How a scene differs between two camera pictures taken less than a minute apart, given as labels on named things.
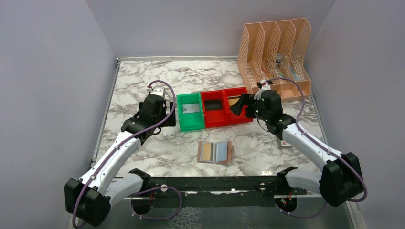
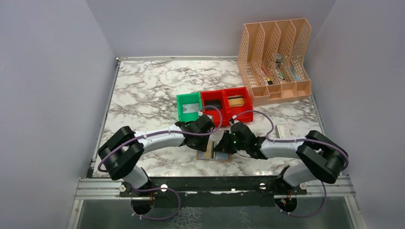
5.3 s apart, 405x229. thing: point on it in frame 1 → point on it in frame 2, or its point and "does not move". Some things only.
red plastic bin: x=233 y=118 does not move
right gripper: x=246 y=99 → x=223 y=146
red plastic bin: x=215 y=107 does not move
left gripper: x=169 y=122 → x=202 y=147
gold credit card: x=207 y=151 does not move
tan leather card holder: x=215 y=151 does not move
